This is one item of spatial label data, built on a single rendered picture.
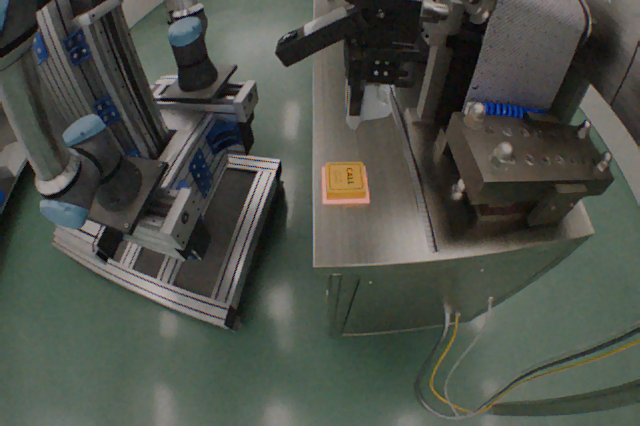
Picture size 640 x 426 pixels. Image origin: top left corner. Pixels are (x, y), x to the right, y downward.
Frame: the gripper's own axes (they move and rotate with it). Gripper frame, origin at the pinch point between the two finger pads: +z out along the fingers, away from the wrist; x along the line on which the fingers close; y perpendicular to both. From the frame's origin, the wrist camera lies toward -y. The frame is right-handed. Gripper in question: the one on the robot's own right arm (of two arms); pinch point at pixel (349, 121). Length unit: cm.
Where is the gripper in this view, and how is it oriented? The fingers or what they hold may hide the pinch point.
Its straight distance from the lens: 44.1
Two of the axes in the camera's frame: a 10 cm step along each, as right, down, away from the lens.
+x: -0.1, -7.9, 6.1
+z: 0.2, 6.1, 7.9
